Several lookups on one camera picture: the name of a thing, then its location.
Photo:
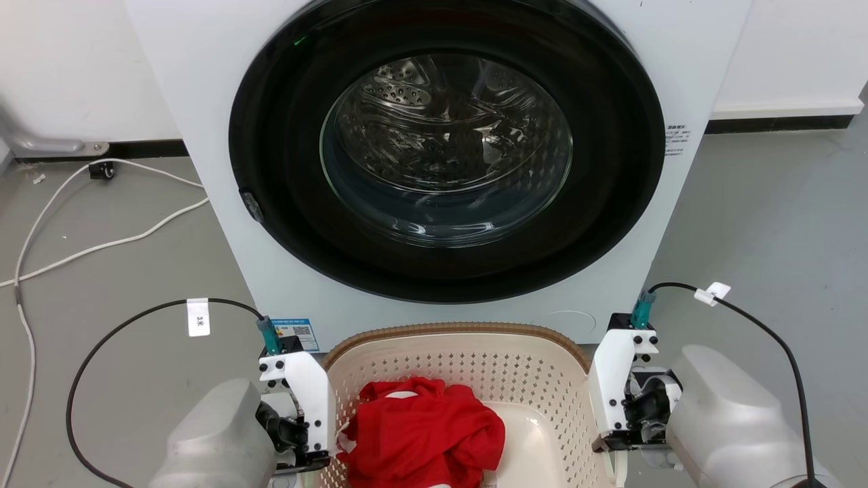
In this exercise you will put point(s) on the grey washer door latch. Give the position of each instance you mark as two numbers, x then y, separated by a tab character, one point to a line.
253	207

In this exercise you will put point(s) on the steel washer drum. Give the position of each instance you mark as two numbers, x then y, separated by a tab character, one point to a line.
407	88

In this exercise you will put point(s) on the grey metal floor bracket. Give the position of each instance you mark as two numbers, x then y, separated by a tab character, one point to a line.
47	142

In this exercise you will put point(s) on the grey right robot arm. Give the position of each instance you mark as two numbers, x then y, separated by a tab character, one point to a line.
732	420

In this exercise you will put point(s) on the red garment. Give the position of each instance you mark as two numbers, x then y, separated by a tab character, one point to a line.
420	434

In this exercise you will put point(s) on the black round washer door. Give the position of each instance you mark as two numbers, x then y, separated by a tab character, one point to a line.
285	156

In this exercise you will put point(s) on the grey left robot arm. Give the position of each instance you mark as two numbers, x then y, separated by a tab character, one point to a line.
217	440

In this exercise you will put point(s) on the small text label sticker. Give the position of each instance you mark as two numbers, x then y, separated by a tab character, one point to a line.
675	139

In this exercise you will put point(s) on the round washer filter cover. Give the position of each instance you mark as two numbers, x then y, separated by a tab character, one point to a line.
571	321

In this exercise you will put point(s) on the small black floor plug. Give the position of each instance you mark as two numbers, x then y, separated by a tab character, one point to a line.
102	171

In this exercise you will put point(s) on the beige perforated laundry basket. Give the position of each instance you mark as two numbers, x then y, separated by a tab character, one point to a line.
515	369

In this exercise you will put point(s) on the white front-load washing machine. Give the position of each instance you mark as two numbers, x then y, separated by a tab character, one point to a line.
203	81

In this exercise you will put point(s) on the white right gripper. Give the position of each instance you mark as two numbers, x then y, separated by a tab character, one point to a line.
610	379

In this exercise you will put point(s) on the blue energy label sticker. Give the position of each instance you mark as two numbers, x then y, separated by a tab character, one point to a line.
298	333

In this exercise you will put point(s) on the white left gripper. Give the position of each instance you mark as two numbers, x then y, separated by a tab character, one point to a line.
308	396

